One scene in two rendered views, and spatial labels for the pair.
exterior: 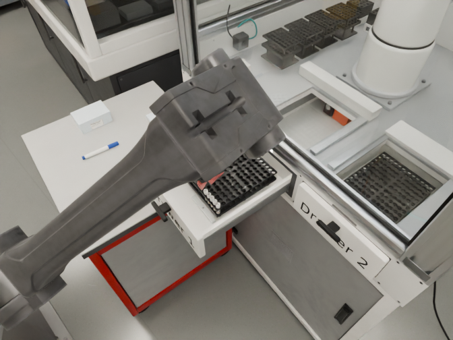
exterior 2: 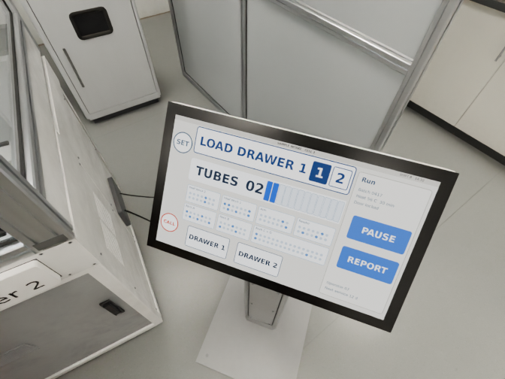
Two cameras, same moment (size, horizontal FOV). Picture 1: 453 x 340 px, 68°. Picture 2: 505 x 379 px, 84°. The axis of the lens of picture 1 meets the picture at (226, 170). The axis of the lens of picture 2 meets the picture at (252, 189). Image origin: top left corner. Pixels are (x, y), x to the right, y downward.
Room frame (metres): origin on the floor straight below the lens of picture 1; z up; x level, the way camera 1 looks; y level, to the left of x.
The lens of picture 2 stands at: (-0.17, -0.20, 1.53)
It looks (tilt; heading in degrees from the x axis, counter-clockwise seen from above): 53 degrees down; 277
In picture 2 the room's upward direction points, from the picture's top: 2 degrees clockwise
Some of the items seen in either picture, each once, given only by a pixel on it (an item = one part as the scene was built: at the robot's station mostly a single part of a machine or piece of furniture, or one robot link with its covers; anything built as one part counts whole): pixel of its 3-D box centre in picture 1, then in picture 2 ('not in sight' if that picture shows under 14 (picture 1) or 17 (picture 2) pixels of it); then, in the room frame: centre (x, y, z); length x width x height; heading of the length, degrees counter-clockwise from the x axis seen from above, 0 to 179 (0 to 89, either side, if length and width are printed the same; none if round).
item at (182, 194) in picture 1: (232, 177); not in sight; (0.64, -0.02, 0.86); 0.40 x 0.26 x 0.06; 126
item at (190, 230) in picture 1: (172, 210); not in sight; (0.51, 0.15, 0.87); 0.29 x 0.02 x 0.11; 36
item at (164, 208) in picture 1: (162, 209); not in sight; (0.50, 0.17, 0.91); 0.07 x 0.04 x 0.01; 36
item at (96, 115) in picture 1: (92, 117); not in sight; (1.01, 0.53, 0.79); 0.13 x 0.09 x 0.05; 127
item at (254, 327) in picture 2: not in sight; (264, 295); (-0.19, -0.50, 0.51); 0.50 x 0.45 x 1.02; 78
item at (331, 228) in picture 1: (331, 228); not in sight; (0.43, -0.27, 0.91); 0.07 x 0.04 x 0.01; 36
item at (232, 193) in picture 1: (229, 177); not in sight; (0.63, -0.01, 0.87); 0.22 x 0.18 x 0.06; 126
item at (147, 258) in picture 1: (144, 205); not in sight; (0.85, 0.38, 0.38); 0.62 x 0.58 x 0.76; 36
